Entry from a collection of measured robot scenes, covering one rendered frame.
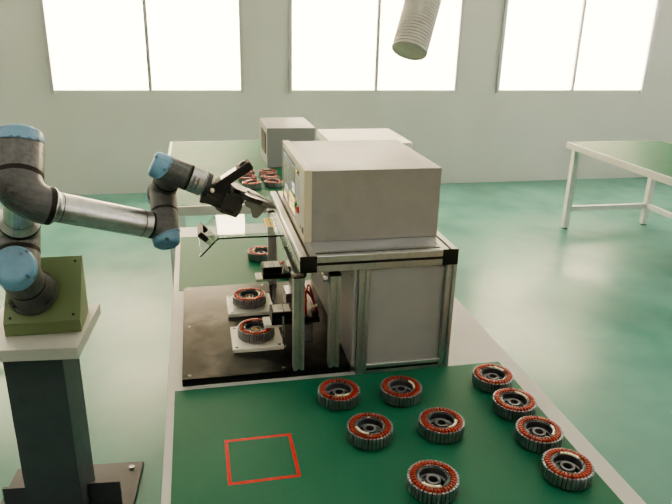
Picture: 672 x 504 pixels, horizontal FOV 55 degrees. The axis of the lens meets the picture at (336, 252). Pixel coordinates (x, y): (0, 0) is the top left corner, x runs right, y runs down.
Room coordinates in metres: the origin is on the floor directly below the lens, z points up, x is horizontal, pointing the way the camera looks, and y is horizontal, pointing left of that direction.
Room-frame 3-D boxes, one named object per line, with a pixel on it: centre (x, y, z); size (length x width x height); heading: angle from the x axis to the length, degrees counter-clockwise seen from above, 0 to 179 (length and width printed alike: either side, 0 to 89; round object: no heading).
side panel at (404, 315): (1.65, -0.20, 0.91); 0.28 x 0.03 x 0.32; 102
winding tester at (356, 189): (1.94, -0.05, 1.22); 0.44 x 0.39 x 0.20; 12
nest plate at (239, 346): (1.77, 0.24, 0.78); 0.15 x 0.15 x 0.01; 12
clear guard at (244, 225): (2.00, 0.28, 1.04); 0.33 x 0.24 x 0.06; 102
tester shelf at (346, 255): (1.95, -0.05, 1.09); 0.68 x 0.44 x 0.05; 12
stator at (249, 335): (1.77, 0.24, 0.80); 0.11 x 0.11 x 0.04
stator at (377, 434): (1.32, -0.09, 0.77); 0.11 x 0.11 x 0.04
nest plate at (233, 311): (2.00, 0.29, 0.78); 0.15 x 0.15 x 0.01; 12
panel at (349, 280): (1.94, 0.02, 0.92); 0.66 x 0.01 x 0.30; 12
